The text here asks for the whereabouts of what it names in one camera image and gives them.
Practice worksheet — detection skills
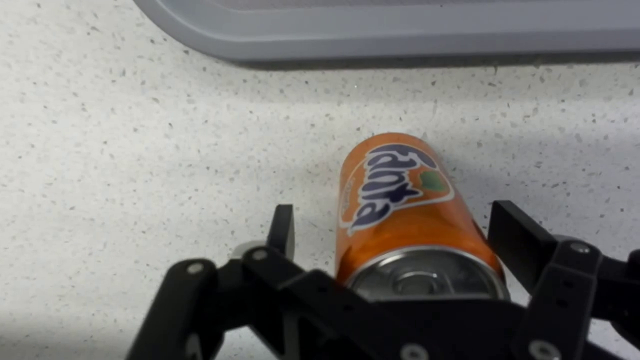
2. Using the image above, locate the grey plastic tray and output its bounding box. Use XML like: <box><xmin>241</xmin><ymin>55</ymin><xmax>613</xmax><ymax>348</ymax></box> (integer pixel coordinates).
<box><xmin>133</xmin><ymin>0</ymin><xmax>640</xmax><ymax>71</ymax></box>

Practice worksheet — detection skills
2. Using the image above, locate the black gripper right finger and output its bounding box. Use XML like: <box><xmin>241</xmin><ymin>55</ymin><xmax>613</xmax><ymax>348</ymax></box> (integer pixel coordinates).
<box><xmin>488</xmin><ymin>197</ymin><xmax>640</xmax><ymax>360</ymax></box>

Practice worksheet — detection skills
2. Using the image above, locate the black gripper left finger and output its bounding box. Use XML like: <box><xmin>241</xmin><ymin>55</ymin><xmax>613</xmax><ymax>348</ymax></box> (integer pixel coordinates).
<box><xmin>127</xmin><ymin>201</ymin><xmax>403</xmax><ymax>360</ymax></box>

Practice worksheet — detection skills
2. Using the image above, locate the orange Fanta soda can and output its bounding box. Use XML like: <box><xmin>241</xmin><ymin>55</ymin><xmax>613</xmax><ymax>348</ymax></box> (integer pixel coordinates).
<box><xmin>334</xmin><ymin>129</ymin><xmax>513</xmax><ymax>303</ymax></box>

